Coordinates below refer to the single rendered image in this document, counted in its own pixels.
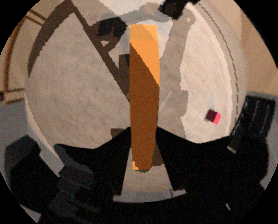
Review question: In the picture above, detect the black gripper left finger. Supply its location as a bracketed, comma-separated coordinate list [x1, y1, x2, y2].
[54, 127, 131, 196]

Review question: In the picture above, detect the orange-brown bar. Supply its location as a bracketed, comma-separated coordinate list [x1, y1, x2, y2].
[128, 24, 160, 169]

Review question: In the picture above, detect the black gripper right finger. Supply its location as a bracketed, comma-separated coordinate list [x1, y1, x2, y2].
[155, 125, 232, 192]

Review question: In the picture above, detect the small red cube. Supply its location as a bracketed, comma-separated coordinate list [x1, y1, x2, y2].
[206, 111, 220, 124]

